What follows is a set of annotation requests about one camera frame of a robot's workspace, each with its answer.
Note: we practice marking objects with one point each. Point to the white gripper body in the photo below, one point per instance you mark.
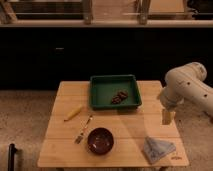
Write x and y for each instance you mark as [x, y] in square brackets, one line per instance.
[170, 99]

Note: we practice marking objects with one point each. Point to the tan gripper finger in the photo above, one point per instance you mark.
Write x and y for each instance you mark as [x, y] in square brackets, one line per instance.
[167, 116]

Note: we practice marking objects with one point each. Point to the dark grape bunch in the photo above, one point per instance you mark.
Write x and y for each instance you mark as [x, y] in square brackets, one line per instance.
[119, 97]

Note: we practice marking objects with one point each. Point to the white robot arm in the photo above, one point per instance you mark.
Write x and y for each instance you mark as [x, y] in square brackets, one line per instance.
[185, 82]

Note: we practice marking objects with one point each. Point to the purple bowl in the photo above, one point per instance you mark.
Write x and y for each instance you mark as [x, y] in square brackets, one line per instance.
[100, 141]

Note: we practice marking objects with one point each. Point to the grey folded cloth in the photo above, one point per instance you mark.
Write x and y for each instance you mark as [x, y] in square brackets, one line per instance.
[155, 149]

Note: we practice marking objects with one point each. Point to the green plastic tray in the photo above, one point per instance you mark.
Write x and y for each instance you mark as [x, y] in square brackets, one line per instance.
[104, 88]

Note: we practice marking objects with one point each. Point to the metal fork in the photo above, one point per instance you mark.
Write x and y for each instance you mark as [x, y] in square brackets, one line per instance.
[81, 135]

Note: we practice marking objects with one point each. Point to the wooden table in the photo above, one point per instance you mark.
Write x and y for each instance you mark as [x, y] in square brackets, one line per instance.
[129, 128]

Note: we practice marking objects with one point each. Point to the black handle object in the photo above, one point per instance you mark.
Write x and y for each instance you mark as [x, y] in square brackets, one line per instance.
[11, 157]

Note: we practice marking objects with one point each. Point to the wooden shelf rail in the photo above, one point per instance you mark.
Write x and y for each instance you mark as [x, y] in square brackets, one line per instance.
[106, 13]

